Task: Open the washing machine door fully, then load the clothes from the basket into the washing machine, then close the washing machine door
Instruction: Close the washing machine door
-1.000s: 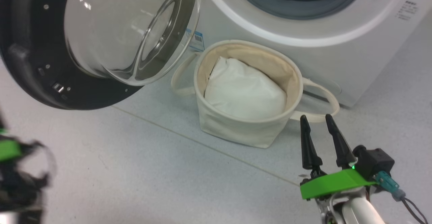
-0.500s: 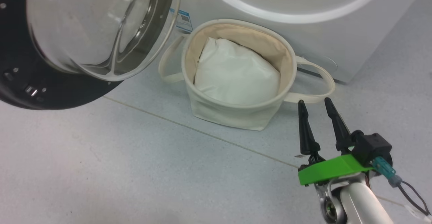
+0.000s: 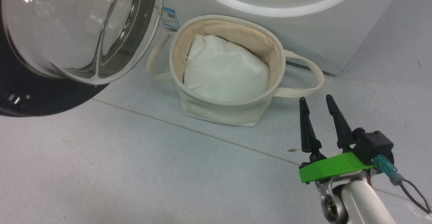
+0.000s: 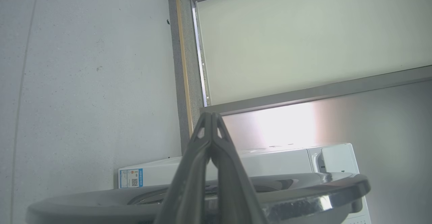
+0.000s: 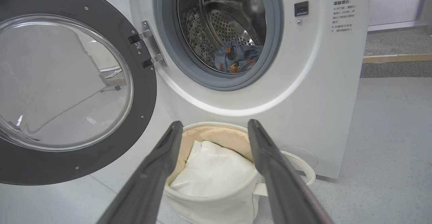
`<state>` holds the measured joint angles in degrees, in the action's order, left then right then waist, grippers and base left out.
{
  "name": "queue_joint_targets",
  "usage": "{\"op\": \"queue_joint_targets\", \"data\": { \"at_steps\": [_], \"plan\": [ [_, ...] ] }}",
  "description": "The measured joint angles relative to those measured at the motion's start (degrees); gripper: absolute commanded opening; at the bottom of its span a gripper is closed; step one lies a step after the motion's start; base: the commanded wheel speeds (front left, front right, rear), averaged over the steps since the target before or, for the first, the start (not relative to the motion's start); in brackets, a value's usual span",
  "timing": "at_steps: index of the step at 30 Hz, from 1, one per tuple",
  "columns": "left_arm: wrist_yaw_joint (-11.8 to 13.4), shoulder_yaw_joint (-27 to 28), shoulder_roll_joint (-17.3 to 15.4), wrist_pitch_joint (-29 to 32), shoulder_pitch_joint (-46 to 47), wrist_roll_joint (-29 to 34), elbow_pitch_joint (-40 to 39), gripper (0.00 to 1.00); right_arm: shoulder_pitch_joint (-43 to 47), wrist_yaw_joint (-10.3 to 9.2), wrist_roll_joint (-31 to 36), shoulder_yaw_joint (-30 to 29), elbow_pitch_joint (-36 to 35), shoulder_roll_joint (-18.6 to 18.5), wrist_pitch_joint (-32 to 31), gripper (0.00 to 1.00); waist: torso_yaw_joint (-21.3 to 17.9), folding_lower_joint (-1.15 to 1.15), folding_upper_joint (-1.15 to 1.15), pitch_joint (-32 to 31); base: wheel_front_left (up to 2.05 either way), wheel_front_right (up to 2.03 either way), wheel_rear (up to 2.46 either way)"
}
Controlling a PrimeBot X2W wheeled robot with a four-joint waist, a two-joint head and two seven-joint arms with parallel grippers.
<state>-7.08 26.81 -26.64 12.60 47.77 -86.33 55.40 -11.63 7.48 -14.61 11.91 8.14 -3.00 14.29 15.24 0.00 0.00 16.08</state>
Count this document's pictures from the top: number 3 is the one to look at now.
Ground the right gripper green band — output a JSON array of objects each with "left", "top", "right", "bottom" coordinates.
[{"left": 299, "top": 94, "right": 375, "bottom": 223}]

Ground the round black glass washer door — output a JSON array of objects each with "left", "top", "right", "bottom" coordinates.
[{"left": 0, "top": 0, "right": 164, "bottom": 118}]

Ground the white front-load washing machine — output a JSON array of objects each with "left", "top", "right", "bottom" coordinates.
[{"left": 154, "top": 0, "right": 407, "bottom": 76}]

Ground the round filter cover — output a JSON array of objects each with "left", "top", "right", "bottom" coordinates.
[{"left": 290, "top": 46, "right": 327, "bottom": 65}]

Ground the cream fabric laundry basket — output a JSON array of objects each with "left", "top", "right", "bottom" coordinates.
[{"left": 146, "top": 15, "right": 325, "bottom": 127}]

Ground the white pillow in basket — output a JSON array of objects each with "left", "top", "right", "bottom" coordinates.
[{"left": 183, "top": 34, "right": 271, "bottom": 103}]

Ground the blue energy label sticker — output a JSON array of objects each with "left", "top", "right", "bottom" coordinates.
[{"left": 155, "top": 5, "right": 181, "bottom": 31}]

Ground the teal right camera connector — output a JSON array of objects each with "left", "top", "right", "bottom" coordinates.
[{"left": 373, "top": 154, "right": 404, "bottom": 186}]

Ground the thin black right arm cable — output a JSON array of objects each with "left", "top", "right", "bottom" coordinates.
[{"left": 398, "top": 178, "right": 432, "bottom": 218}]

